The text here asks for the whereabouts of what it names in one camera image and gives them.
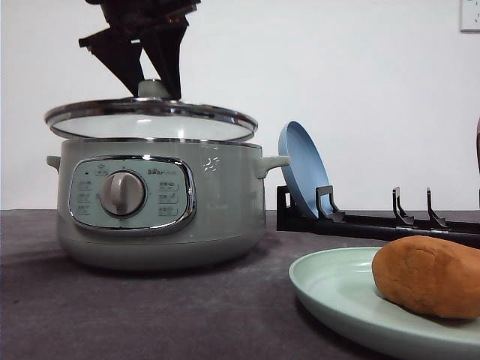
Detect black plate rack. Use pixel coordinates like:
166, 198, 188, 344
277, 185, 480, 248

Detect brown potato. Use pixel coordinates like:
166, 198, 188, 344
372, 235, 480, 319

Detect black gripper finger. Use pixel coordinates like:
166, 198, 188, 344
140, 18, 189, 100
79, 28, 145, 97

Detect green plate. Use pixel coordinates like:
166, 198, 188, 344
289, 247, 480, 360

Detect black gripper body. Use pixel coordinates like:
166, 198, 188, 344
85, 0, 201, 38

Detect blue plate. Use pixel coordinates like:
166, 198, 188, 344
278, 120, 331, 219

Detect green electric steamer pot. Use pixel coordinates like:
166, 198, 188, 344
46, 139, 291, 272

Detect grey table cloth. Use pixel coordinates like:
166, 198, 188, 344
0, 209, 390, 360

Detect white wall socket right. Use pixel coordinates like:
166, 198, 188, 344
460, 0, 480, 34

